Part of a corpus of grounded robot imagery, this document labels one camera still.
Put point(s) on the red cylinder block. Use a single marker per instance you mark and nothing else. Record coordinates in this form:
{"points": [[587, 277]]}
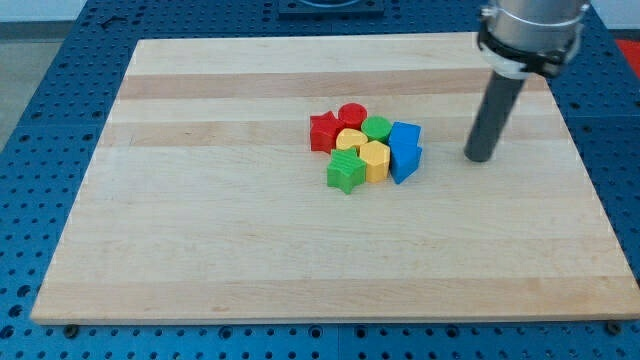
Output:
{"points": [[352, 115]]}

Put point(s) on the yellow pentagon block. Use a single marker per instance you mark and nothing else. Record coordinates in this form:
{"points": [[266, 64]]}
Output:
{"points": [[376, 155]]}

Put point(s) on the red star block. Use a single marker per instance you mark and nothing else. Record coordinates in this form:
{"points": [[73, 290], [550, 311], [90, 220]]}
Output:
{"points": [[324, 129]]}

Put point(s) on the blue cube block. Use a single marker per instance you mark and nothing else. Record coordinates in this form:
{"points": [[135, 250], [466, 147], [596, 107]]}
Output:
{"points": [[404, 133]]}

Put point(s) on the yellow heart block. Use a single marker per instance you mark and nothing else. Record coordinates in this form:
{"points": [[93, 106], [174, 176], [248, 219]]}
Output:
{"points": [[350, 138]]}

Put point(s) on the green cylinder block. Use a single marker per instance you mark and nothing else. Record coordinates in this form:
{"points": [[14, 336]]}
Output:
{"points": [[376, 128]]}

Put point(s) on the blue triangle block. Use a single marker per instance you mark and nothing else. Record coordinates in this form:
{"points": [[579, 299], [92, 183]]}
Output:
{"points": [[405, 160]]}

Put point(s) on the light wooden board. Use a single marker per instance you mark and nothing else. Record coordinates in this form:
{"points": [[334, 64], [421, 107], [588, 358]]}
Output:
{"points": [[203, 202]]}

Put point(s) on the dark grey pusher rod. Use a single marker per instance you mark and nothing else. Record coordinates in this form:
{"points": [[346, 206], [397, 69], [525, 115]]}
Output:
{"points": [[496, 106]]}

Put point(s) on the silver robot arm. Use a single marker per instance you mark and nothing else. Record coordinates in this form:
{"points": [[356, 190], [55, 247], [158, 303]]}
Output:
{"points": [[518, 38]]}

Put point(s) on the green star block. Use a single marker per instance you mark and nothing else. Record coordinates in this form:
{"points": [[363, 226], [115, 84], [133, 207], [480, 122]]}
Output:
{"points": [[346, 170]]}

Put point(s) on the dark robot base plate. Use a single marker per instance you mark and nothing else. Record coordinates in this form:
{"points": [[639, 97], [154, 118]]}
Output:
{"points": [[292, 9]]}

